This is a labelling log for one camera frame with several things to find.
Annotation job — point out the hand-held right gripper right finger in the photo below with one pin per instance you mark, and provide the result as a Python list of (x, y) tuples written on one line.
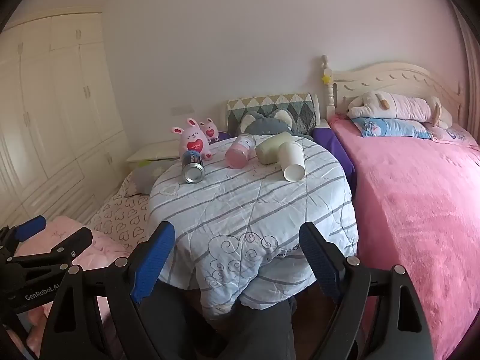
[(318, 264)]

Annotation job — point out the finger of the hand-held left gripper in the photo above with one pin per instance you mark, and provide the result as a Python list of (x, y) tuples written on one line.
[(73, 242), (32, 227)]

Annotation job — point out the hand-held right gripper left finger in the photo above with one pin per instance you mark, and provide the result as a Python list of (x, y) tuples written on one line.
[(152, 266)]

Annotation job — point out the silver metal can cup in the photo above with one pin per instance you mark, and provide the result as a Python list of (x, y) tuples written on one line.
[(193, 168)]

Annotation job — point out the white paper cup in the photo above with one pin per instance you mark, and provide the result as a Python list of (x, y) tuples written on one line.
[(292, 161)]

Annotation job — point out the pale green cup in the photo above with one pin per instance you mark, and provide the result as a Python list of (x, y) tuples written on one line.
[(270, 149)]

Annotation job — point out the pink plastic jar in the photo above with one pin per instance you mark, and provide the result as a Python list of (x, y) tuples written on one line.
[(240, 152)]

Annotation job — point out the pale pink quilt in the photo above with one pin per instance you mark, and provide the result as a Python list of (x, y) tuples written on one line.
[(101, 247)]

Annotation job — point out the heart patterned sheet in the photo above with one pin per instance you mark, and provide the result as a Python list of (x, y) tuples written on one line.
[(120, 213)]

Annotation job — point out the striped light blue quilt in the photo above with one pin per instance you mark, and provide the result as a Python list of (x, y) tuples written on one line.
[(251, 210)]

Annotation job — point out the grey pillow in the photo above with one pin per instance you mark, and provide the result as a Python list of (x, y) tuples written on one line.
[(144, 176)]

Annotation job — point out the person's dark trousers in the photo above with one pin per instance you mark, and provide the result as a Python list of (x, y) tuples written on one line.
[(243, 330)]

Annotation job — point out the pink fleece blanket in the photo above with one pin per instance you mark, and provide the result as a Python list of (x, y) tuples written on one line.
[(412, 217)]

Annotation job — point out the cream wardrobe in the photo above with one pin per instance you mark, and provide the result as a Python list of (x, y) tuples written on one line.
[(48, 120)]

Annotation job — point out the white pillow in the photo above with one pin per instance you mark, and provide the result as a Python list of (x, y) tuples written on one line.
[(153, 152)]

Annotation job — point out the purple bed sheet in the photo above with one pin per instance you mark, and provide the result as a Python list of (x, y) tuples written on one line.
[(330, 146)]

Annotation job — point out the large pink bunny plush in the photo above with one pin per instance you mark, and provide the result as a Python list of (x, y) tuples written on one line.
[(193, 138)]

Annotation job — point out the small pink bunny plush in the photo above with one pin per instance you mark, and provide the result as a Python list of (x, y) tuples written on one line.
[(210, 130)]

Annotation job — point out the grey cat plush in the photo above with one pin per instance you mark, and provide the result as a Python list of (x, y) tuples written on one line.
[(268, 124)]

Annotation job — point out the blue printed pillow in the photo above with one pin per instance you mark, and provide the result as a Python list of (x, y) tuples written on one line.
[(390, 127)]

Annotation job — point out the diamond patterned cushion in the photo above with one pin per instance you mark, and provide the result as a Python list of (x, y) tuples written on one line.
[(300, 110)]

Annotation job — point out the pink and white animal plush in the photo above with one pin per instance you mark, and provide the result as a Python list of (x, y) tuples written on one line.
[(397, 109)]

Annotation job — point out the yellow star ornament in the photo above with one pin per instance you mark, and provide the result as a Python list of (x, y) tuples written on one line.
[(326, 78)]

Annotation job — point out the pink printed pillow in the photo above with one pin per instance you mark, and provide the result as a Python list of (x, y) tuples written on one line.
[(453, 135)]

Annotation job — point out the cream wooden headboard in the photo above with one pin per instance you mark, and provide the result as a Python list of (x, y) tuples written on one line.
[(393, 80)]

